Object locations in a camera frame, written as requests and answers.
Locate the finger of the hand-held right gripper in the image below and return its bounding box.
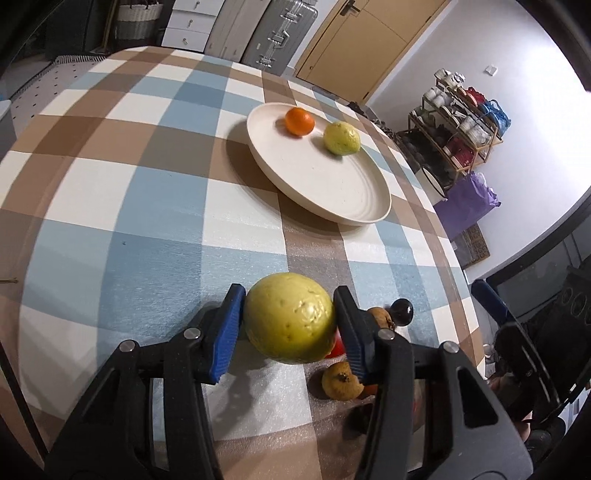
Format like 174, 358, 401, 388
471, 279, 515, 326

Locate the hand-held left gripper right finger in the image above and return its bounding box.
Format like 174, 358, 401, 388
332, 285, 534, 480

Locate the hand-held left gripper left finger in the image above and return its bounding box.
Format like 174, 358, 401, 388
44, 284, 247, 480

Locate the red tomato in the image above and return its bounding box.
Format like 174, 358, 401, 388
325, 332, 347, 360

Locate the brown passion fruit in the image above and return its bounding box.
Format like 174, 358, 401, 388
321, 361, 365, 400
367, 307, 395, 330

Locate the dark purple plum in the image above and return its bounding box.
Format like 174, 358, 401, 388
390, 298, 414, 325
353, 406, 375, 432

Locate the large yellow guava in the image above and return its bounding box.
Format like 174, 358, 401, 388
244, 272, 337, 365

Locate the cream round plate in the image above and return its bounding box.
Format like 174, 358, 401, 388
246, 102, 392, 225

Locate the patterned door mat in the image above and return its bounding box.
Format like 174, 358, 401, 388
455, 224, 488, 268

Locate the purple bag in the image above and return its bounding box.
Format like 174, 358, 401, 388
434, 172, 502, 238

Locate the checked tablecloth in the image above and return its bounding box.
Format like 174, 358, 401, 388
0, 46, 485, 480

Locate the wooden shoe rack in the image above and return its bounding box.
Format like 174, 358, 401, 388
397, 69, 511, 185

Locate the green yellow guava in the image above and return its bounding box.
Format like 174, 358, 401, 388
322, 122, 361, 156

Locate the group of sneakers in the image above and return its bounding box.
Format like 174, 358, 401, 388
346, 100, 399, 136

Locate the small orange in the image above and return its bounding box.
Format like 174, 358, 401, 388
284, 106, 315, 137

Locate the wooden door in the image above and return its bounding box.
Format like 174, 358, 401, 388
295, 0, 451, 104

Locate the silver suitcase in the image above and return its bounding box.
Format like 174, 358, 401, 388
240, 0, 319, 77

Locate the white dotted rug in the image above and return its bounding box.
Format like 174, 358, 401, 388
9, 55, 107, 134

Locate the beige suitcase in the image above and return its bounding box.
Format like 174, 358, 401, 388
204, 0, 273, 63

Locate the white drawer cabinet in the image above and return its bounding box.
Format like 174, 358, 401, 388
161, 0, 227, 51

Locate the wicker basket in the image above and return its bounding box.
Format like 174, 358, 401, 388
113, 0, 162, 44

